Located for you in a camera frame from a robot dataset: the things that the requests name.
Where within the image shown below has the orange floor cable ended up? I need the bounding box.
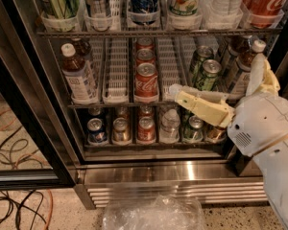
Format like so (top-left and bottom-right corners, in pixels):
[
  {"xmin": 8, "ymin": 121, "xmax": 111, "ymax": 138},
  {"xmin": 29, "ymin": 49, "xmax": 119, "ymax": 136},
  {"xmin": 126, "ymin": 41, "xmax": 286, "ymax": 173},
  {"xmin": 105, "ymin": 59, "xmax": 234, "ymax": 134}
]
[{"xmin": 41, "ymin": 189, "xmax": 55, "ymax": 230}]

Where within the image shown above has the middle Coca-Cola can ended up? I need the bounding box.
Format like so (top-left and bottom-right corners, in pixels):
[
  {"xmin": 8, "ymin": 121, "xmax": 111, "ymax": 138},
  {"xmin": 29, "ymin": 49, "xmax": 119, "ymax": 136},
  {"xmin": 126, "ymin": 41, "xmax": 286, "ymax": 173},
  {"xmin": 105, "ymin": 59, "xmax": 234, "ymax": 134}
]
[{"xmin": 135, "ymin": 49, "xmax": 156, "ymax": 65}]

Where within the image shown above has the front bronze bottom can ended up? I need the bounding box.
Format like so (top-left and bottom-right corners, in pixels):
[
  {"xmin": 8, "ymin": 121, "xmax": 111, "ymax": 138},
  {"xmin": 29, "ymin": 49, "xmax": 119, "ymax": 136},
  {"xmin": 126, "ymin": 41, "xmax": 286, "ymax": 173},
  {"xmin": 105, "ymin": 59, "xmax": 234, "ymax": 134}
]
[{"xmin": 205, "ymin": 125, "xmax": 227, "ymax": 143}]

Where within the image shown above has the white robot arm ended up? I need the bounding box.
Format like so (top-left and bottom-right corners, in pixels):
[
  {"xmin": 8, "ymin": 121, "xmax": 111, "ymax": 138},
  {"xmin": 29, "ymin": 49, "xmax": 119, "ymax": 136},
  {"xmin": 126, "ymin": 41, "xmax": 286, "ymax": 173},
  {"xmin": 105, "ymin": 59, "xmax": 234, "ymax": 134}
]
[{"xmin": 169, "ymin": 54, "xmax": 288, "ymax": 230}]

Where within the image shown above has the clear plastic bag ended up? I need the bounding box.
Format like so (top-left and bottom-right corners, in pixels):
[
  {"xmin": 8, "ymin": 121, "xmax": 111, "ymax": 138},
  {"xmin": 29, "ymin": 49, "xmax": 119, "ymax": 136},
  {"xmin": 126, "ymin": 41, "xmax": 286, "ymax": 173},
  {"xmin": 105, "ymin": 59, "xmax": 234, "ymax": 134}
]
[{"xmin": 102, "ymin": 195, "xmax": 206, "ymax": 230}]

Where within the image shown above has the blue Pepsi bottle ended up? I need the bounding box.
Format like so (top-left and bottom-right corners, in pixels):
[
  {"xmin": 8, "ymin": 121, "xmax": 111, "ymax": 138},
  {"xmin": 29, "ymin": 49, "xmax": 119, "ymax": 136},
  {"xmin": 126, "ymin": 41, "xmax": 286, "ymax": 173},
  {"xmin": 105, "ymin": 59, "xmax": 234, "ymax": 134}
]
[{"xmin": 129, "ymin": 0, "xmax": 158, "ymax": 26}]

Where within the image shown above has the coca-cola can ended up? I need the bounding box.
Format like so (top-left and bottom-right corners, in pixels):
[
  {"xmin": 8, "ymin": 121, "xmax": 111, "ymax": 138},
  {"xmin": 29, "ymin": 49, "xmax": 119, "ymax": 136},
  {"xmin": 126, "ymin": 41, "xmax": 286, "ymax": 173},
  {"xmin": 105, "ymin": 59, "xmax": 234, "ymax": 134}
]
[
  {"xmin": 135, "ymin": 63, "xmax": 157, "ymax": 97},
  {"xmin": 135, "ymin": 49, "xmax": 156, "ymax": 65},
  {"xmin": 135, "ymin": 37, "xmax": 155, "ymax": 51}
]

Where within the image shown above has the green soda can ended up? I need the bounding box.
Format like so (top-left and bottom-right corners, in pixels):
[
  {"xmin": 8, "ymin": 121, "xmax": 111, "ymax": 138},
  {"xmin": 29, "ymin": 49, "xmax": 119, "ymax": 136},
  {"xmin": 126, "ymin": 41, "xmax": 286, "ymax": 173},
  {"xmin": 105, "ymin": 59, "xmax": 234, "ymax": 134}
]
[
  {"xmin": 194, "ymin": 59, "xmax": 222, "ymax": 91},
  {"xmin": 189, "ymin": 45, "xmax": 214, "ymax": 81}
]

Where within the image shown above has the rear gold can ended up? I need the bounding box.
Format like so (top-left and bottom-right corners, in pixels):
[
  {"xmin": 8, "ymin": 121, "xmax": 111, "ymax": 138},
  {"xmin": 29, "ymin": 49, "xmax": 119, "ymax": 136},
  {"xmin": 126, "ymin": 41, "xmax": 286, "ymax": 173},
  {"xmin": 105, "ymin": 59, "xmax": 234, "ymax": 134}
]
[{"xmin": 115, "ymin": 106, "xmax": 130, "ymax": 120}]

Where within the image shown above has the red Coca-Cola bottle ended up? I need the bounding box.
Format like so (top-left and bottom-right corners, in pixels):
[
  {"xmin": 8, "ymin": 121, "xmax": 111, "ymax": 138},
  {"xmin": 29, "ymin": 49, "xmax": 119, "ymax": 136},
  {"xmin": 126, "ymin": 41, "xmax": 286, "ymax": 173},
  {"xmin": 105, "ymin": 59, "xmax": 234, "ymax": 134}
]
[{"xmin": 243, "ymin": 0, "xmax": 286, "ymax": 29}]

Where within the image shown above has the silver tall can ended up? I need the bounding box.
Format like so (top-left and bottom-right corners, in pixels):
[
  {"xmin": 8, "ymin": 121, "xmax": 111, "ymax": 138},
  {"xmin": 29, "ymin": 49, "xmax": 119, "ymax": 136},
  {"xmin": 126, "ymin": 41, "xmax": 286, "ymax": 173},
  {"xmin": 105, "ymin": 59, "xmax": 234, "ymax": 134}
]
[{"xmin": 85, "ymin": 0, "xmax": 112, "ymax": 32}]

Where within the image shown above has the rear Coca-Cola can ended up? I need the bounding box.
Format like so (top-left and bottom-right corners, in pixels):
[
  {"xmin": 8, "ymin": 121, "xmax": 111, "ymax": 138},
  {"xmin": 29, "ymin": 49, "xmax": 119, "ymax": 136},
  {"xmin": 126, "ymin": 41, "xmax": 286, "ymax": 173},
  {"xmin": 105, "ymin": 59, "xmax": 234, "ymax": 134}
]
[{"xmin": 135, "ymin": 37, "xmax": 155, "ymax": 51}]

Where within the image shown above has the empty white shelf tray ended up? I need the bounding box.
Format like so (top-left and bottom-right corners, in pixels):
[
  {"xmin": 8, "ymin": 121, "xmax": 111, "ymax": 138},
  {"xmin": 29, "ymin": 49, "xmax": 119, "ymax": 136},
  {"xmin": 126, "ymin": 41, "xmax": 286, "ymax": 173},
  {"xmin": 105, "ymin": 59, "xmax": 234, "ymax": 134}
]
[
  {"xmin": 156, "ymin": 37, "xmax": 186, "ymax": 102},
  {"xmin": 102, "ymin": 38, "xmax": 129, "ymax": 104}
]

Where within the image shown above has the front Coca-Cola can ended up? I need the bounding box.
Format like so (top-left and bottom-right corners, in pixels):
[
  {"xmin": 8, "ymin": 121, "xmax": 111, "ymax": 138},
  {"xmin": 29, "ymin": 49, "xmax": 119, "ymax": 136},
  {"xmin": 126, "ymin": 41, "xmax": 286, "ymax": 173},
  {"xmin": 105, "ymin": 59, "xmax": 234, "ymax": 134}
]
[{"xmin": 135, "ymin": 63, "xmax": 157, "ymax": 97}]

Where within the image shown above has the green tall bottle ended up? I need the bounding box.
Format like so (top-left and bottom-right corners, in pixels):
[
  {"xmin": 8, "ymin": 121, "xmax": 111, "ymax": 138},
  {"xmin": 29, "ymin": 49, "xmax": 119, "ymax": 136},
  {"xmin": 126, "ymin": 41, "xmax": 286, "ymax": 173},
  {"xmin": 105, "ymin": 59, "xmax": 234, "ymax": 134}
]
[{"xmin": 35, "ymin": 0, "xmax": 83, "ymax": 21}]

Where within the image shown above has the front blue Pepsi can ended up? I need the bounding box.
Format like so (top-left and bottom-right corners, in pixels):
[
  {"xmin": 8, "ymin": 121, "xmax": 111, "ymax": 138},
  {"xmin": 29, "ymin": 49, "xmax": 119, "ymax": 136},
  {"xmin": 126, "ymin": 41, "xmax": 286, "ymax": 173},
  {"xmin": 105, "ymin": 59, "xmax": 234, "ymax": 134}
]
[{"xmin": 87, "ymin": 118, "xmax": 108, "ymax": 144}]

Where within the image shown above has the rear left tea bottle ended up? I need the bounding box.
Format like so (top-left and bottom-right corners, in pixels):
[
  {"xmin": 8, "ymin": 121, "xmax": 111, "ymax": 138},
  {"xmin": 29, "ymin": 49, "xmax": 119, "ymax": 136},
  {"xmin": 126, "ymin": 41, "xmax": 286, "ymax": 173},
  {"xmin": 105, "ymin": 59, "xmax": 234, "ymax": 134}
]
[{"xmin": 70, "ymin": 37, "xmax": 99, "ymax": 79}]

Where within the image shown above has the empty white shelf tray right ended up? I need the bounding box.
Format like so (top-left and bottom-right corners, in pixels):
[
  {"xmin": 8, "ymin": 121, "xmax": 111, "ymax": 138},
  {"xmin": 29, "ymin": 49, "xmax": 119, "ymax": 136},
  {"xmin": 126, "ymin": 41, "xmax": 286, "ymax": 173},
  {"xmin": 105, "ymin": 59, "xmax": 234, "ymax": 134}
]
[{"xmin": 156, "ymin": 37, "xmax": 186, "ymax": 102}]

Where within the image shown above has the front red bottom can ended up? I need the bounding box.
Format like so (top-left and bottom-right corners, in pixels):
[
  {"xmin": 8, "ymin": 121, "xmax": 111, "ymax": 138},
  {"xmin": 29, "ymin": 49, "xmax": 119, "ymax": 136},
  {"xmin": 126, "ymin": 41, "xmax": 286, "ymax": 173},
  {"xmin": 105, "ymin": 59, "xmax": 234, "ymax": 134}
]
[{"xmin": 137, "ymin": 117, "xmax": 156, "ymax": 142}]

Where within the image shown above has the rear red bottom can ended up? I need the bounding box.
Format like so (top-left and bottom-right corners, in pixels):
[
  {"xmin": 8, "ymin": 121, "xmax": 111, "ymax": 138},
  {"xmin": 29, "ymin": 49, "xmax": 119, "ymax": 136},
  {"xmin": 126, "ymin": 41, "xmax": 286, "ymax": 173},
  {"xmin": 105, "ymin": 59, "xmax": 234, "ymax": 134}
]
[{"xmin": 138, "ymin": 105, "xmax": 155, "ymax": 119}]

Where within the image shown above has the rear blue Pepsi can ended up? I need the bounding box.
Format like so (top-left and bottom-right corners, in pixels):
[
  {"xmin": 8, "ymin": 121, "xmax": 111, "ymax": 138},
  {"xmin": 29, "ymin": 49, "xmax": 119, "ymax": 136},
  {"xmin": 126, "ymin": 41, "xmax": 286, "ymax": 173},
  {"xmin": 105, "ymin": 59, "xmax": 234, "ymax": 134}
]
[{"xmin": 88, "ymin": 107, "xmax": 106, "ymax": 120}]

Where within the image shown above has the left glass fridge door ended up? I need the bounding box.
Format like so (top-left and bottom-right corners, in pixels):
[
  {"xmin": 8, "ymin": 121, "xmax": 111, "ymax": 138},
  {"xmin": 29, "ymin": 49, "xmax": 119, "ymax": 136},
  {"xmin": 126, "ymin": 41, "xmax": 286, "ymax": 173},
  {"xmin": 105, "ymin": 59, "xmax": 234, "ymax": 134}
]
[{"xmin": 0, "ymin": 0, "xmax": 78, "ymax": 190}]

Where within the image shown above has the front gold can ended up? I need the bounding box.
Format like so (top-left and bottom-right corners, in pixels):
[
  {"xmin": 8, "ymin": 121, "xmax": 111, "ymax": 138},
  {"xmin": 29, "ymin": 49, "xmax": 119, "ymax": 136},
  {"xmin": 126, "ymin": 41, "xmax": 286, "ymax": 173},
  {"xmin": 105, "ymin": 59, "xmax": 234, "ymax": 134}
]
[{"xmin": 113, "ymin": 118, "xmax": 131, "ymax": 142}]

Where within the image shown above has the gold can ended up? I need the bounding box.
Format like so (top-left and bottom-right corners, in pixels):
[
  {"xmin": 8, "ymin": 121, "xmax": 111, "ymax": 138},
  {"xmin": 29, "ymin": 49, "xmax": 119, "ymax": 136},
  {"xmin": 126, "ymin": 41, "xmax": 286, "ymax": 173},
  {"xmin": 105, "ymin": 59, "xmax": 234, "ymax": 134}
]
[
  {"xmin": 115, "ymin": 106, "xmax": 130, "ymax": 120},
  {"xmin": 113, "ymin": 118, "xmax": 131, "ymax": 142}
]

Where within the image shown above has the front green bottom can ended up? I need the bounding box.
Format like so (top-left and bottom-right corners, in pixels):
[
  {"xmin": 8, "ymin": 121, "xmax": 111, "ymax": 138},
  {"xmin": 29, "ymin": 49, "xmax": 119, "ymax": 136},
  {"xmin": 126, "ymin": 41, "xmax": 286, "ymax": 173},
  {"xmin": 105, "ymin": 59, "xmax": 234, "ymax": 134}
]
[{"xmin": 183, "ymin": 115, "xmax": 204, "ymax": 143}]

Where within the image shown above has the rear green soda can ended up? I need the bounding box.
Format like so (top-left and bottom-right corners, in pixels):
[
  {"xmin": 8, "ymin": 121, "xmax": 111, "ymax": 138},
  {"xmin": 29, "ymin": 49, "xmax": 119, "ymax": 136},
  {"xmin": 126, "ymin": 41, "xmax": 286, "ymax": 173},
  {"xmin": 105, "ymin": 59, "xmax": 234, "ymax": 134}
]
[{"xmin": 189, "ymin": 45, "xmax": 214, "ymax": 81}]

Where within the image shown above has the front green soda can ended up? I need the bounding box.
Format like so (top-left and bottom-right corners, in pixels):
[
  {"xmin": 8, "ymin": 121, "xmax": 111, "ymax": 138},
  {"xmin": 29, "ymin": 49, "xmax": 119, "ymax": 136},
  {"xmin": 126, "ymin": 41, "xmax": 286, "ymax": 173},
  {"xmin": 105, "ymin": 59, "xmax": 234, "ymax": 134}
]
[{"xmin": 194, "ymin": 59, "xmax": 222, "ymax": 91}]

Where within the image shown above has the black floor cable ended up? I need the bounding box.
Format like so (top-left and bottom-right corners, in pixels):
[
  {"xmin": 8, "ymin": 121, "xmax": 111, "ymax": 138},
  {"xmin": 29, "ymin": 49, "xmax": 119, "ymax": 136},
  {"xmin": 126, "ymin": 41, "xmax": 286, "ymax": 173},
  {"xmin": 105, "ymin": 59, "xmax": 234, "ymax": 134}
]
[{"xmin": 0, "ymin": 189, "xmax": 48, "ymax": 230}]

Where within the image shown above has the front right tea bottle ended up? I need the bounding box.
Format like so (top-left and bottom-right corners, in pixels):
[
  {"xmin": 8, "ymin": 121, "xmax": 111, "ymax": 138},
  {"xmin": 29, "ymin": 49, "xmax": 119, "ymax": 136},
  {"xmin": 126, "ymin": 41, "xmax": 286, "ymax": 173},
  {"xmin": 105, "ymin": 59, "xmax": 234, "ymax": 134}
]
[{"xmin": 225, "ymin": 39, "xmax": 266, "ymax": 95}]

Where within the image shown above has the front left tea bottle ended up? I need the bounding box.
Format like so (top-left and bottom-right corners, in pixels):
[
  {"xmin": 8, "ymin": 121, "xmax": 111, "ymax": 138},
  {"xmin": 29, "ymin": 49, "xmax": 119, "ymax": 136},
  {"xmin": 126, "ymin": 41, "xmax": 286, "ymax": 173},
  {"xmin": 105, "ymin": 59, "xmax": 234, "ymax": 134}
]
[{"xmin": 61, "ymin": 43, "xmax": 97, "ymax": 104}]

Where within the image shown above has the blue pepsi can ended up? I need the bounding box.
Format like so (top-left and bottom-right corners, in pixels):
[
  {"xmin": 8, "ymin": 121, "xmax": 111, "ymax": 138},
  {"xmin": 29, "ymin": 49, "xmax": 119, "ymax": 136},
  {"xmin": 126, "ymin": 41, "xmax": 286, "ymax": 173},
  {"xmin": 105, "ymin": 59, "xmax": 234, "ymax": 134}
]
[
  {"xmin": 87, "ymin": 118, "xmax": 108, "ymax": 144},
  {"xmin": 88, "ymin": 107, "xmax": 106, "ymax": 120}
]

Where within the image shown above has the rear right tea bottle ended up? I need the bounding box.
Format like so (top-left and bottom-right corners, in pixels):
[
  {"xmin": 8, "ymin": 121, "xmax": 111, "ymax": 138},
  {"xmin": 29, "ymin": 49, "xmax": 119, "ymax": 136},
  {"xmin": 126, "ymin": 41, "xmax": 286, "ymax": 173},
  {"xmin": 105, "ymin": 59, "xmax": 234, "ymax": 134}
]
[{"xmin": 221, "ymin": 35, "xmax": 252, "ymax": 71}]

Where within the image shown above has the empty white shelf tray left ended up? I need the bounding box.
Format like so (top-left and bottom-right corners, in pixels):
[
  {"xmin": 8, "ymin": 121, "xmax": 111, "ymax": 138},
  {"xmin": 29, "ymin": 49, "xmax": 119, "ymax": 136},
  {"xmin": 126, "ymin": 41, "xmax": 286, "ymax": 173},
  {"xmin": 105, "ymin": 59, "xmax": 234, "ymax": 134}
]
[{"xmin": 102, "ymin": 38, "xmax": 129, "ymax": 104}]

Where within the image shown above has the right glass fridge door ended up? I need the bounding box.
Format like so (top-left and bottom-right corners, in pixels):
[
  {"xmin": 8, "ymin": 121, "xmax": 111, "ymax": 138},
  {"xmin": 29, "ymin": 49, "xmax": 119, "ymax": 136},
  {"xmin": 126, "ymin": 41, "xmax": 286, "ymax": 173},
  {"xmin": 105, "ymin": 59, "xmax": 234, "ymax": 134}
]
[{"xmin": 235, "ymin": 150, "xmax": 262, "ymax": 177}]

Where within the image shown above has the small water bottle bottom shelf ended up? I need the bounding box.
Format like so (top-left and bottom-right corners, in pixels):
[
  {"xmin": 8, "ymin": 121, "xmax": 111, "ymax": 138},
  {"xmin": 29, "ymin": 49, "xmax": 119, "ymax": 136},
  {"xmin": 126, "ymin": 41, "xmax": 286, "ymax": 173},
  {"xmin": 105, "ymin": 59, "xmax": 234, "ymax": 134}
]
[{"xmin": 159, "ymin": 109, "xmax": 180, "ymax": 144}]

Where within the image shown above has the tea bottle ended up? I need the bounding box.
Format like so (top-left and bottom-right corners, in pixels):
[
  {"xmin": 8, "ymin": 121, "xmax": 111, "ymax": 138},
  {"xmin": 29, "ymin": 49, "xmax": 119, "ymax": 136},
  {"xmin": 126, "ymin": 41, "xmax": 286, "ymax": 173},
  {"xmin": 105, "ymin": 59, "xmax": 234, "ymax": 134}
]
[
  {"xmin": 221, "ymin": 35, "xmax": 252, "ymax": 71},
  {"xmin": 225, "ymin": 39, "xmax": 266, "ymax": 95},
  {"xmin": 61, "ymin": 43, "xmax": 97, "ymax": 104},
  {"xmin": 70, "ymin": 37, "xmax": 99, "ymax": 79}
]

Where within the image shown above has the red can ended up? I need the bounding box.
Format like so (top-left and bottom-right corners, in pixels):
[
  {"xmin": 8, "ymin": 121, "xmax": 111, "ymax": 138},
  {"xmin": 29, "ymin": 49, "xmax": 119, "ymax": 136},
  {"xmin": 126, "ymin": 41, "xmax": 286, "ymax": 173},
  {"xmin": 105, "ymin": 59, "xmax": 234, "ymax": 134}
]
[
  {"xmin": 137, "ymin": 117, "xmax": 156, "ymax": 142},
  {"xmin": 138, "ymin": 105, "xmax": 155, "ymax": 119}
]

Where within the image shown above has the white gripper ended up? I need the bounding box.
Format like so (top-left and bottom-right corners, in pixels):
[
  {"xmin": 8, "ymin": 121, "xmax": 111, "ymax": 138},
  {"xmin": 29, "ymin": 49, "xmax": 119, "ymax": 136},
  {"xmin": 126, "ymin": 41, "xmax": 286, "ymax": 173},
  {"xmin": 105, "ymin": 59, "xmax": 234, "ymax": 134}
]
[{"xmin": 169, "ymin": 54, "xmax": 288, "ymax": 156}]

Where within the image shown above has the glass fridge door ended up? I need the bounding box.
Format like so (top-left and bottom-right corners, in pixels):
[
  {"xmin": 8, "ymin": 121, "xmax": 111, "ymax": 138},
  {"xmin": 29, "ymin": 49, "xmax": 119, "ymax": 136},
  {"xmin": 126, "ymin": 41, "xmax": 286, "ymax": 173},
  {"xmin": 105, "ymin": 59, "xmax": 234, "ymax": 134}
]
[
  {"xmin": 0, "ymin": 0, "xmax": 78, "ymax": 190},
  {"xmin": 235, "ymin": 150, "xmax": 262, "ymax": 177}
]

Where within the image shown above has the clear water bottle top shelf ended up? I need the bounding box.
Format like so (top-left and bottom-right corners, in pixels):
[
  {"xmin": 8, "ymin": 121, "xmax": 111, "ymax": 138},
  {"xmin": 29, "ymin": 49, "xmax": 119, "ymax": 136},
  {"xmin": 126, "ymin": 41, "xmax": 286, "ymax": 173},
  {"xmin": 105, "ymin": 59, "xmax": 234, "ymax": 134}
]
[{"xmin": 201, "ymin": 0, "xmax": 243, "ymax": 30}]

